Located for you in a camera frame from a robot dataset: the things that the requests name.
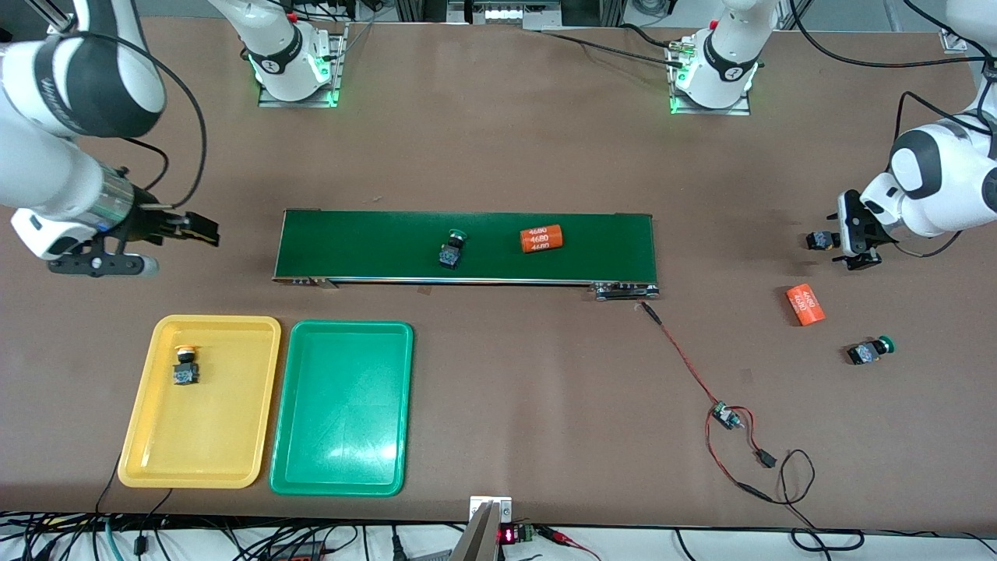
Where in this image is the red wire black connector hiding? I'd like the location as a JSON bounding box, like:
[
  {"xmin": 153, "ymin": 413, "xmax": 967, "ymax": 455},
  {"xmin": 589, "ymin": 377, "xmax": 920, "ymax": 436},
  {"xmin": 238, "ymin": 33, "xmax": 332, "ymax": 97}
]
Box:
[{"xmin": 704, "ymin": 405, "xmax": 778, "ymax": 488}]

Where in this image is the lit control box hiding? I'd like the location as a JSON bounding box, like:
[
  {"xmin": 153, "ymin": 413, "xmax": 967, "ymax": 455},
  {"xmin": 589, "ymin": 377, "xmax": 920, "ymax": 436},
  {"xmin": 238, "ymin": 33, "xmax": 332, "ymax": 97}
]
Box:
[{"xmin": 448, "ymin": 0, "xmax": 563, "ymax": 30}]

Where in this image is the black table cable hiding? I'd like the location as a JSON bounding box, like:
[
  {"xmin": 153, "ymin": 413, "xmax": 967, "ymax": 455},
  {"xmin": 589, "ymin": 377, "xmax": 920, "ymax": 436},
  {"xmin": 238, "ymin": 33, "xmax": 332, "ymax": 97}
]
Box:
[{"xmin": 537, "ymin": 23, "xmax": 690, "ymax": 69}]

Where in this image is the metal bracket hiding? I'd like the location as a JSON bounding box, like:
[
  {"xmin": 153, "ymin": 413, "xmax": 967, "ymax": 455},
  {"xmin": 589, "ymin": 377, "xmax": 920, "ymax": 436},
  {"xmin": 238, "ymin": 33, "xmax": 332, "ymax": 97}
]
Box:
[{"xmin": 450, "ymin": 496, "xmax": 513, "ymax": 561}]

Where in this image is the orange cylinder printed 4680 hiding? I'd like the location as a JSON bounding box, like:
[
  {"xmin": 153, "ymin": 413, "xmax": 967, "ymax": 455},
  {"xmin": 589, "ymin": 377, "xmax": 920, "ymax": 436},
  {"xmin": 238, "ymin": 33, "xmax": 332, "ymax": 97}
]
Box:
[
  {"xmin": 784, "ymin": 284, "xmax": 826, "ymax": 327},
  {"xmin": 520, "ymin": 225, "xmax": 564, "ymax": 254}
]

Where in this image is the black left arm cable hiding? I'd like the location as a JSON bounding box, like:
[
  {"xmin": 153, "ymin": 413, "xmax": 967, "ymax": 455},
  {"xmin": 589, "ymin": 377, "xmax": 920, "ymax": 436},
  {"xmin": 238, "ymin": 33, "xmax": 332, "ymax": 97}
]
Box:
[{"xmin": 791, "ymin": 0, "xmax": 997, "ymax": 258}]

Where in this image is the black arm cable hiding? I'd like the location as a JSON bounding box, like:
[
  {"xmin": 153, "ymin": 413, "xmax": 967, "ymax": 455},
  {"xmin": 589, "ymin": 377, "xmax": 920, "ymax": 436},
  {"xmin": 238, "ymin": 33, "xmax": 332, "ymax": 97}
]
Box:
[
  {"xmin": 78, "ymin": 30, "xmax": 209, "ymax": 211},
  {"xmin": 791, "ymin": 0, "xmax": 997, "ymax": 258}
]

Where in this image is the black cable loop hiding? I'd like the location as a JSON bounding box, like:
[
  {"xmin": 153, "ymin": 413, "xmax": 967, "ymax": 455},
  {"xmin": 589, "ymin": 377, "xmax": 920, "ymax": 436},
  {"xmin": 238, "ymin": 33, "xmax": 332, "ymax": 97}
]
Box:
[{"xmin": 736, "ymin": 448, "xmax": 865, "ymax": 554}]

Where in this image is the black cable with plug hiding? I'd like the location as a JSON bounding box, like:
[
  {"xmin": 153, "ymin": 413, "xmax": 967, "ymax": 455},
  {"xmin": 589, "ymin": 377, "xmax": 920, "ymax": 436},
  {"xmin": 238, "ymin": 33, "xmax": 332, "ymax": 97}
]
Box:
[{"xmin": 134, "ymin": 489, "xmax": 174, "ymax": 556}]

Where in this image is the green push button switch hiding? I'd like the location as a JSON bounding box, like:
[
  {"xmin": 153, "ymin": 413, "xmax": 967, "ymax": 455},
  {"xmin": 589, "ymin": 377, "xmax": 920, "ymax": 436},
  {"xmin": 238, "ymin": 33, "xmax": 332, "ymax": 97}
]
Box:
[
  {"xmin": 438, "ymin": 228, "xmax": 468, "ymax": 270},
  {"xmin": 847, "ymin": 336, "xmax": 896, "ymax": 366}
]

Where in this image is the red clip lead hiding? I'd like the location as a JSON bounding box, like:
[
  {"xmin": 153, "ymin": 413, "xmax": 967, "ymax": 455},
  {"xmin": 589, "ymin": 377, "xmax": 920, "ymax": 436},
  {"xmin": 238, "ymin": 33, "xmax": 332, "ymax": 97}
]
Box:
[{"xmin": 537, "ymin": 527, "xmax": 604, "ymax": 561}]

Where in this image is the green conveyor belt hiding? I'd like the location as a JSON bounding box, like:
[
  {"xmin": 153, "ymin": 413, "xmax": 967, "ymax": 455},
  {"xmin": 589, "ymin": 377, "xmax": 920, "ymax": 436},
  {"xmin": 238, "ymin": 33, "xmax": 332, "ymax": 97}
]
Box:
[{"xmin": 273, "ymin": 209, "xmax": 661, "ymax": 302}]

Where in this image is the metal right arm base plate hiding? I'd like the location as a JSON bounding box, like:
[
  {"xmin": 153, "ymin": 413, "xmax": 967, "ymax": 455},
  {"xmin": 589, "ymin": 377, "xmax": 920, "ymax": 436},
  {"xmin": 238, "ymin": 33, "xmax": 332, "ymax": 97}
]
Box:
[{"xmin": 257, "ymin": 23, "xmax": 349, "ymax": 108}]

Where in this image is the green plastic tray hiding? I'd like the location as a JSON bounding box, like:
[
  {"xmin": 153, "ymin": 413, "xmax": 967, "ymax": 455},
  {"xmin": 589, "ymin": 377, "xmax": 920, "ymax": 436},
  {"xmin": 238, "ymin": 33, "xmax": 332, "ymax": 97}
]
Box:
[{"xmin": 269, "ymin": 319, "xmax": 414, "ymax": 497}]

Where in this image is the yellow plastic tray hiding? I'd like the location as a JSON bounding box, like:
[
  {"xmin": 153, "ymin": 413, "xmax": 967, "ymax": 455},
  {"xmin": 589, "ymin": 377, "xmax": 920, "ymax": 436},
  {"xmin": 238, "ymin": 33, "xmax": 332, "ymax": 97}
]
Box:
[{"xmin": 117, "ymin": 314, "xmax": 282, "ymax": 489}]

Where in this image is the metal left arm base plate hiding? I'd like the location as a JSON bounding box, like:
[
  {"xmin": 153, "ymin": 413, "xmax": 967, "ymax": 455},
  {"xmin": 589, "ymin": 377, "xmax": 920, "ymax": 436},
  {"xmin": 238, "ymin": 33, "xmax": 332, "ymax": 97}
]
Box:
[{"xmin": 667, "ymin": 43, "xmax": 752, "ymax": 116}]

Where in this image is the aluminium frame rack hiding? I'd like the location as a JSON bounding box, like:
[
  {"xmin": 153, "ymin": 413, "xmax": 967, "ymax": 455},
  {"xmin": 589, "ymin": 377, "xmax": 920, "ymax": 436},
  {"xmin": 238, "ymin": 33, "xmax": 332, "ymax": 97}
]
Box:
[{"xmin": 393, "ymin": 0, "xmax": 628, "ymax": 32}]

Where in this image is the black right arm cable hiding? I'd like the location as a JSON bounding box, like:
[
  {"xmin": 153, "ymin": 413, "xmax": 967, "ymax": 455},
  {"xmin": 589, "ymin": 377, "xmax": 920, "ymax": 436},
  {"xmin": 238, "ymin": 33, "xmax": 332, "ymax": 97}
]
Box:
[{"xmin": 78, "ymin": 30, "xmax": 209, "ymax": 211}]

